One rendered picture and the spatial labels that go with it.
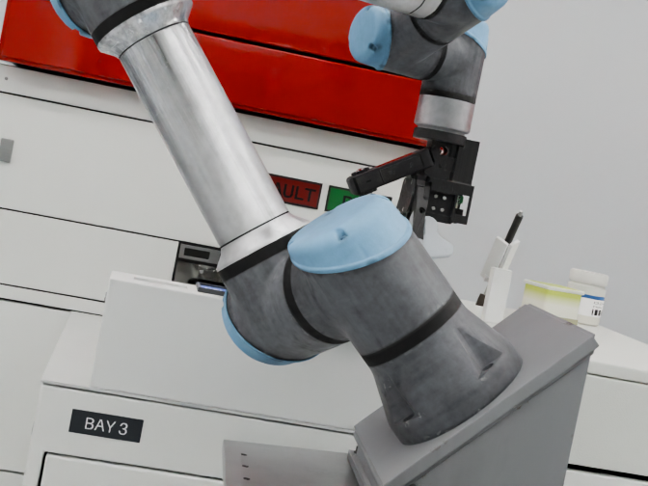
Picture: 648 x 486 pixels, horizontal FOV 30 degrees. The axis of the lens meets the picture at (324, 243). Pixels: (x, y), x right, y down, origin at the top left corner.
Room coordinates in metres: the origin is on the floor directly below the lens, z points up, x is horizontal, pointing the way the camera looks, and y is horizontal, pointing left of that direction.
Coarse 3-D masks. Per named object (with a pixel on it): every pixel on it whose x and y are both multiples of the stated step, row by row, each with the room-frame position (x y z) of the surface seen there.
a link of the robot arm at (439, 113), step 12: (420, 96) 1.60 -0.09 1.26; (432, 96) 1.58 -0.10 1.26; (420, 108) 1.59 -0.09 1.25; (432, 108) 1.58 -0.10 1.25; (444, 108) 1.57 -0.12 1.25; (456, 108) 1.57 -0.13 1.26; (468, 108) 1.58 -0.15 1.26; (420, 120) 1.59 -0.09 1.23; (432, 120) 1.58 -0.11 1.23; (444, 120) 1.57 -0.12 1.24; (456, 120) 1.58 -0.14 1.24; (468, 120) 1.59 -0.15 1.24; (456, 132) 1.58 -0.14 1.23; (468, 132) 1.60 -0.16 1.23
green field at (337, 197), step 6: (330, 192) 2.17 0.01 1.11; (336, 192) 2.17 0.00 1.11; (342, 192) 2.18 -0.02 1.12; (348, 192) 2.18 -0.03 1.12; (330, 198) 2.17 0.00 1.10; (336, 198) 2.17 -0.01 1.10; (342, 198) 2.18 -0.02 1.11; (348, 198) 2.18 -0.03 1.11; (354, 198) 2.18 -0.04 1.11; (330, 204) 2.17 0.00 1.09; (336, 204) 2.17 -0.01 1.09
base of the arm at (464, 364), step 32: (448, 320) 1.18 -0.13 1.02; (480, 320) 1.22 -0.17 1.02; (384, 352) 1.18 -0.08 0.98; (416, 352) 1.17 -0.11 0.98; (448, 352) 1.17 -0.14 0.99; (480, 352) 1.19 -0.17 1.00; (512, 352) 1.20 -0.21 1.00; (384, 384) 1.20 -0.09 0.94; (416, 384) 1.17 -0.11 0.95; (448, 384) 1.16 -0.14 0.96; (480, 384) 1.16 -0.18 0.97; (416, 416) 1.18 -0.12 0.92; (448, 416) 1.16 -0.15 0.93
